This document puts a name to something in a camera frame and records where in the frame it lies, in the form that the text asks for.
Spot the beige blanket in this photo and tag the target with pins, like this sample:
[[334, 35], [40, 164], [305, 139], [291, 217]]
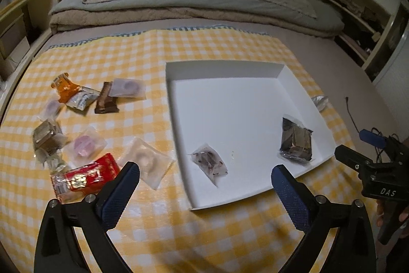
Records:
[[127, 18]]

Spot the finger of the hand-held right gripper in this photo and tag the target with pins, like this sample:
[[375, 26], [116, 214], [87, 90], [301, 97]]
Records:
[[370, 137], [351, 158]]

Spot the person's right hand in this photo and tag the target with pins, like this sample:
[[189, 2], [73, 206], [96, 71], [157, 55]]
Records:
[[380, 213]]

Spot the yellow checked cloth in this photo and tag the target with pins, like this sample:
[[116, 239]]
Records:
[[179, 234]]

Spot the blue striped cloth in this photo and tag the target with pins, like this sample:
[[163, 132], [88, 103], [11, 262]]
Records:
[[96, 38]]

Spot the small clear purple sweet packet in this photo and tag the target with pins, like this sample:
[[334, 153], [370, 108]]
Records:
[[52, 107]]

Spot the clear packet with dark crumbs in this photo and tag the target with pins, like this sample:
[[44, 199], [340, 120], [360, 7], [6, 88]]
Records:
[[209, 161]]

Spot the white cardboard box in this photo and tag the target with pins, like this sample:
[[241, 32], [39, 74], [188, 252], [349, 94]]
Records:
[[242, 113]]

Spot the dark brown cake packet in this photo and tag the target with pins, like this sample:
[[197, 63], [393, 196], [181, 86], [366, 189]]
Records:
[[295, 140]]

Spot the cardboard storage box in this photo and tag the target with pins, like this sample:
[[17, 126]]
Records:
[[11, 36]]

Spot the silver foil packet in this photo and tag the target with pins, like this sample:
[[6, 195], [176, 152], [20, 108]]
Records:
[[319, 100]]

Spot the clear packet with brown waffle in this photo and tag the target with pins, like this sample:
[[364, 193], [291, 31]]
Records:
[[46, 137]]

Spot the white open shelf unit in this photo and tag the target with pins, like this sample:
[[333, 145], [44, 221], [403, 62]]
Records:
[[361, 20]]

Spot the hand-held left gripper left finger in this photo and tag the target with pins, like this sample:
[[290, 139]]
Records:
[[119, 196]]

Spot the orange snack packet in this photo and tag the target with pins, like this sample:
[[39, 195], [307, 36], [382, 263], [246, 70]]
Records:
[[65, 87]]

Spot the brown chocolate snack packet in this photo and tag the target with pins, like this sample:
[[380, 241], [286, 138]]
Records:
[[106, 98]]

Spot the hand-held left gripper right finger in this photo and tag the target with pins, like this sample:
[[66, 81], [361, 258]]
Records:
[[289, 196]]

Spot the grey blanket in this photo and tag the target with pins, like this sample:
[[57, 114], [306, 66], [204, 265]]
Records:
[[127, 2]]

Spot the red gold snack packet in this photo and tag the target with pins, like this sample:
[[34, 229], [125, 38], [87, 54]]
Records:
[[88, 177]]

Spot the white grey snack packet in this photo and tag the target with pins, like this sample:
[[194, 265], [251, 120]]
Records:
[[81, 98]]

